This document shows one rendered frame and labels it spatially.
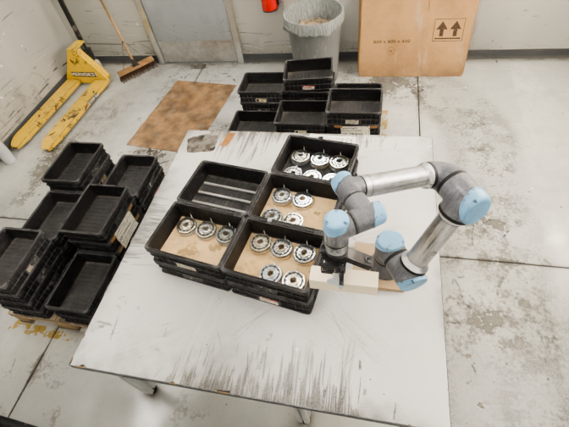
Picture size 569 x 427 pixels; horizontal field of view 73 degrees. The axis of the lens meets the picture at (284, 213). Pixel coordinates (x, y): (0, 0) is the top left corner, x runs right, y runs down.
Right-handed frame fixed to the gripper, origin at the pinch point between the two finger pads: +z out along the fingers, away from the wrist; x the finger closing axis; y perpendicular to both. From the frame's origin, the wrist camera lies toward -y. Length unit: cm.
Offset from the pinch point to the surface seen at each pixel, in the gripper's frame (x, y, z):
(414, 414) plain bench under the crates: 32, -29, 39
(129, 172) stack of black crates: -109, 174, 71
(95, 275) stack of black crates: -27, 164, 82
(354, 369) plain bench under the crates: 19.6, -6.0, 38.7
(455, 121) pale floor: -226, -77, 109
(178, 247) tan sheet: -21, 82, 26
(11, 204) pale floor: -97, 305, 109
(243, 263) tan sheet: -16, 47, 26
